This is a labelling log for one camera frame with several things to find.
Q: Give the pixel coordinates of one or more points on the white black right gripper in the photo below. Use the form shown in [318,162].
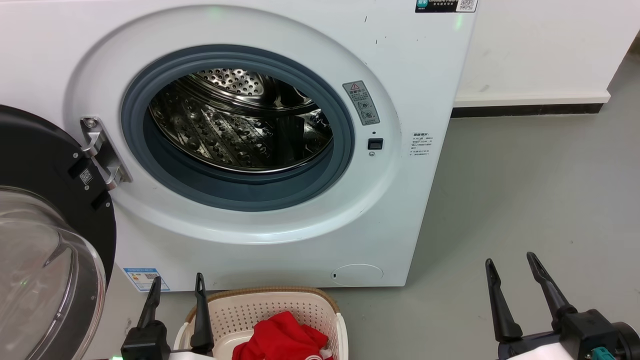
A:
[585,332]

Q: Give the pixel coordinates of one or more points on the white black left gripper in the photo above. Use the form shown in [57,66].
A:
[145,345]

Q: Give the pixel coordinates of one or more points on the red garment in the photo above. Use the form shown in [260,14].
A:
[280,340]

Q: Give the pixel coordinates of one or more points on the cream perforated laundry basket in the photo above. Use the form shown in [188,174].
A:
[280,302]

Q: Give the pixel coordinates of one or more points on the stainless steel washing machine drum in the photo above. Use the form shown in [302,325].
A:
[215,130]

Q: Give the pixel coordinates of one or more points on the black washer door with glass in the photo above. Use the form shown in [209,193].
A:
[35,150]

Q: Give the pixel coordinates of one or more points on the blue energy label sticker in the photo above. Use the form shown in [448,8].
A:
[145,279]

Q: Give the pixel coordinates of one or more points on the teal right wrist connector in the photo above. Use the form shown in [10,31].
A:
[605,354]

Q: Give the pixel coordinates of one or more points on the grey rubber door gasket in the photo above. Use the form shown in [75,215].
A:
[235,195]

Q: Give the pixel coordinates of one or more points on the white front-load washing machine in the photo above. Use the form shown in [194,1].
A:
[400,225]

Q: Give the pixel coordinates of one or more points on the small QR sticker on door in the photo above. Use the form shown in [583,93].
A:
[86,176]

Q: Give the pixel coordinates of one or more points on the round drain filter cover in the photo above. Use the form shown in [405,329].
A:
[357,275]

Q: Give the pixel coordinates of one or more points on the silver metal door hinge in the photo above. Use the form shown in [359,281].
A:
[102,150]

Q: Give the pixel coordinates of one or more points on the small white text sticker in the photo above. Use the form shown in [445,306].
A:
[422,144]

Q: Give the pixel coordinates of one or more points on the black baseboard strip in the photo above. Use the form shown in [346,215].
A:
[525,110]

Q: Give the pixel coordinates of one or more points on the black door latch socket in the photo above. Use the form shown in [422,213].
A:
[375,144]

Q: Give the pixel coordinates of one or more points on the grey warning sticker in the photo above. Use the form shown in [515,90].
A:
[361,102]

